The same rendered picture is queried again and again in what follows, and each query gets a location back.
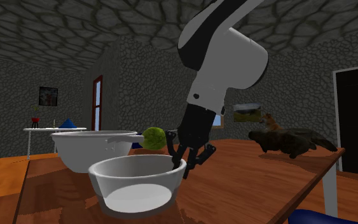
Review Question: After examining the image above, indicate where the wooden table with white legs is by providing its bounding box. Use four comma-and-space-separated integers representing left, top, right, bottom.
12, 138, 346, 224

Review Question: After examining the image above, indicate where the white bowl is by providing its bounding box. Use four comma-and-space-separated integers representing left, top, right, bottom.
87, 154, 188, 218

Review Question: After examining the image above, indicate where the white side table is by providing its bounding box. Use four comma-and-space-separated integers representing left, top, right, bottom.
22, 106, 87, 161

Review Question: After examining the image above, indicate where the dark framed wall picture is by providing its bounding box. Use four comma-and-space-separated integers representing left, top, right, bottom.
38, 86, 59, 107

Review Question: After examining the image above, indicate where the red framed glass door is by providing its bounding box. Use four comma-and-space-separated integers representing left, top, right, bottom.
91, 74, 104, 132

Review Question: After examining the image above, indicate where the landscape wall picture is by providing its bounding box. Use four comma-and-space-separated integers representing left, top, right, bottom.
232, 102, 263, 123

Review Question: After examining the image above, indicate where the dark furry animal figure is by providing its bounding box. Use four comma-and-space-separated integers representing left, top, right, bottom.
247, 127, 338, 160

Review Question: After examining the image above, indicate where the orange fox figure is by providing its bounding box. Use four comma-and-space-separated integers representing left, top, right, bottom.
259, 113, 284, 133

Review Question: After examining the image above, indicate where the wooden framed window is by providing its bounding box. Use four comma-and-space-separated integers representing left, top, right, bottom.
211, 114, 225, 130

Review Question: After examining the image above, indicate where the blue chair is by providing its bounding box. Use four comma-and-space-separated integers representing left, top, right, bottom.
287, 208, 358, 224

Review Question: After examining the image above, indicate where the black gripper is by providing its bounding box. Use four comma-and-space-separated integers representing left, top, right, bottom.
165, 103, 217, 180

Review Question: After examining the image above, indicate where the green cabbage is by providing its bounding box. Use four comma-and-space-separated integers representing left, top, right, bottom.
139, 127, 168, 151

